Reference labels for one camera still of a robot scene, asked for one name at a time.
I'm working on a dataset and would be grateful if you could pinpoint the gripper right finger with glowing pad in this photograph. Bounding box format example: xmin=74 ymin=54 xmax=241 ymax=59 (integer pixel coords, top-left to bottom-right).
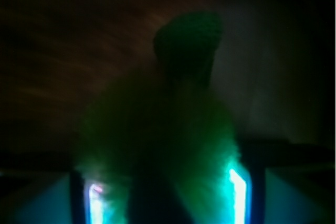
xmin=229 ymin=165 xmax=335 ymax=223

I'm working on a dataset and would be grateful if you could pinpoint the brown paper bag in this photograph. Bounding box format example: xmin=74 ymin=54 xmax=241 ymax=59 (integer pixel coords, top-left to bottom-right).
xmin=1 ymin=0 xmax=335 ymax=152

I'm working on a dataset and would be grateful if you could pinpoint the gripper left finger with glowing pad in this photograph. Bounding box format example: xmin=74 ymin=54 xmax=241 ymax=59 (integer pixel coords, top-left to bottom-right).
xmin=1 ymin=168 xmax=104 ymax=224

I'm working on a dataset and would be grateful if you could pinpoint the green plush animal toy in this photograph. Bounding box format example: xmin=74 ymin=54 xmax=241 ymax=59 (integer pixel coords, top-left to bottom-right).
xmin=76 ymin=12 xmax=239 ymax=223

